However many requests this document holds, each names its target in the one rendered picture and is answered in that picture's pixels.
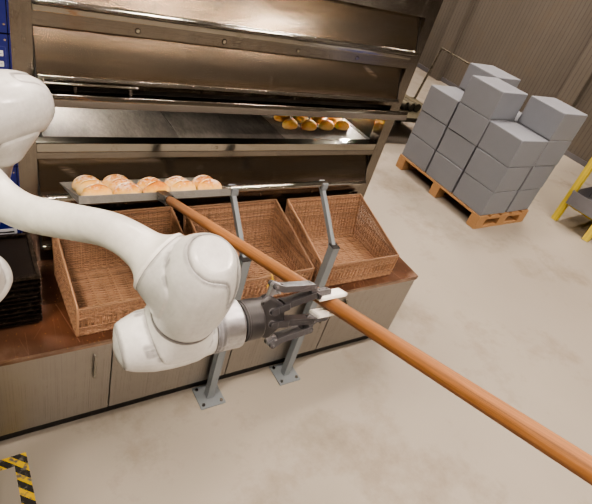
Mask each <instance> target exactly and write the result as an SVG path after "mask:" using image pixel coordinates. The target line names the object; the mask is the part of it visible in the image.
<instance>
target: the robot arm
mask: <svg viewBox="0 0 592 504"><path fill-rule="evenodd" d="M54 114H55V105H54V100H53V97H52V94H51V92H50V91H49V89H48V88H47V86H46V85H45V84H44V83H43V82H42V81H41V80H39V79H37V78H35V77H33V76H30V75H29V74H27V73H25V72H21V71H16V70H10V69H0V222H2V223H4V224H6V225H8V226H11V227H13V228H15V229H18V230H21V231H24V232H28V233H32V234H37V235H42V236H48V237H54V238H59V239H65V240H71V241H77V242H82V243H88V244H93V245H97V246H101V247H103V248H106V249H108V250H110V251H111V252H113V253H115V254H116V255H117V256H119V257H120V258H121V259H122V260H123V261H124V262H125V263H126V264H127V265H128V266H129V267H130V269H131V271H132V273H133V279H134V283H133V287H134V289H136V290H137V292H138V293H139V294H140V296H141V297H142V299H143V300H144V302H145V303H146V306H145V308H144V309H140V310H136V311H134V312H132V313H130V314H128V315H127V316H125V317H123V318H122V319H120V320H119V321H117V322H116V323H115V324H114V327H113V337H112V341H113V351H114V354H115V357H116V359H117V361H118V363H119V364H120V365H121V367H122V368H123V369H124V370H126V371H130V372H157V371H163V370H168V369H173V368H177V367H181V366H185V365H188V364H191V363H194V362H197V361H199V360H201V359H202V358H204V357H206V356H208V355H211V354H217V353H220V352H223V351H227V350H231V349H235V348H239V347H241V346H242V345H243V344H244V342H247V341H252V340H256V339H260V338H261V337H263V338H265V340H264V343H265V344H267V345H268V346H269V347H270V348H271V349H274V348H275V347H277V346H278V345H279V344H281V343H283V342H286V341H289V340H292V339H295V338H298V337H301V336H304V335H307V334H310V333H312V332H313V325H314V324H316V323H317V322H321V321H326V320H328V318H329V316H334V314H332V313H331V312H329V311H328V310H326V309H325V308H323V307H322V308H316V309H311V310H309V313H310V314H311V315H310V314H308V313H307V312H306V313H307V314H294V315H284V313H285V312H286V311H289V310H290V309H291V308H292V307H295V306H298V305H301V304H304V303H306V302H309V301H312V300H315V299H316V300H317V301H319V302H321V301H326V300H331V299H335V298H340V297H345V296H347V292H345V291H343V290H342V289H340V288H334V289H329V288H328V287H321V288H318V285H316V284H315V283H313V282H311V281H310V280H305V281H290V282H277V281H274V280H269V282H268V285H269V286H270V287H269V289H268V291H267V293H266V294H263V295H262V296H260V297H258V298H248V299H242V300H237V301H236V300H235V297H236V294H237V291H238V288H239V284H240V278H241V266H240V261H239V257H238V255H237V252H236V251H235V249H234V248H233V246H232V245H231V244H230V243H229V242H228V241H227V240H225V239H224V238H222V237H221V236H219V235H216V234H213V233H195V234H190V235H187V236H184V235H182V234H181V233H176V234H170V235H165V234H161V233H158V232H156V231H154V230H152V229H150V228H148V227H147V226H145V225H143V224H141V223H139V222H137V221H135V220H133V219H131V218H129V217H127V216H124V215H121V214H119V213H116V212H112V211H108V210H104V209H100V208H94V207H89V206H84V205H78V204H73V203H68V202H62V201H57V200H52V199H47V198H42V197H38V196H35V195H32V194H30V193H28V192H26V191H24V190H23V189H21V188H20V187H18V186H17V185H16V184H15V183H14V182H13V181H12V180H11V179H10V178H11V174H12V170H13V165H15V164H16V163H18V162H19V161H21V160H22V158H23V157H24V156H25V154H26V153H27V151H28V150H29V148H30V147H31V146H32V144H33V143H34V142H35V140H36V139H37V138H38V136H39V134H40V133H41V132H43V131H44V130H46V128H47V127H48V126H49V124H50V123H51V121H52V119H53V117H54ZM12 283H13V274H12V270H11V268H10V266H9V265H8V263H7V262H6V261H5V260H4V259H3V258H2V257H1V256H0V302H1V301H2V300H3V299H4V297H5V296H6V295H7V293H8V292H9V290H10V288H11V286H12ZM281 292H282V293H291V292H298V293H295V294H292V295H289V296H287V297H279V298H274V297H273V296H274V295H275V294H281ZM288 326H292V327H289V328H286V327H288ZM278 328H286V329H283V330H280V331H277V332H275V331H276V330H277V329H278Z"/></svg>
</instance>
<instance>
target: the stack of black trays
mask: <svg viewBox="0 0 592 504"><path fill-rule="evenodd" d="M0 256H1V257H2V258H3V259H4V260H5V261H6V262H7V263H8V265H9V266H10V268H11V270H12V274H13V283H12V286H11V288H10V290H9V292H8V293H7V295H6V296H5V297H4V299H3V300H2V301H1V302H0V329H4V328H10V327H16V326H22V325H28V324H34V323H39V321H42V318H43V316H42V310H41V309H42V307H41V304H42V302H41V300H42V297H41V293H40V292H41V288H40V287H41V280H40V279H41V275H40V271H39V267H38V263H37V259H36V255H35V251H34V248H33V244H32V240H31V236H30V233H16V234H4V235H0Z"/></svg>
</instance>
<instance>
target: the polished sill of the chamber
mask: <svg viewBox="0 0 592 504"><path fill-rule="evenodd" d="M36 144H37V152H142V151H287V150H374V149H375V146H376V143H374V142H373V141H372V140H371V139H266V138H148V137H38V138H37V139H36Z"/></svg>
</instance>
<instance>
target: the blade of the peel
mask: <svg viewBox="0 0 592 504"><path fill-rule="evenodd" d="M59 183H60V184H61V185H62V186H63V187H64V188H65V190H66V191H67V192H68V193H69V194H70V195H71V196H72V197H73V198H74V200H75V201H76V202H77V203H78V204H79V205H81V204H97V203H114V202H131V201H147V200H157V192H148V193H129V194H110V195H90V196H80V195H78V194H77V192H76V191H75V190H73V188H72V183H73V182H59ZM168 192H169V193H171V194H172V195H174V198H175V199H181V198H197V197H214V196H230V195H231V188H227V187H224V186H222V189H207V190H187V191H168Z"/></svg>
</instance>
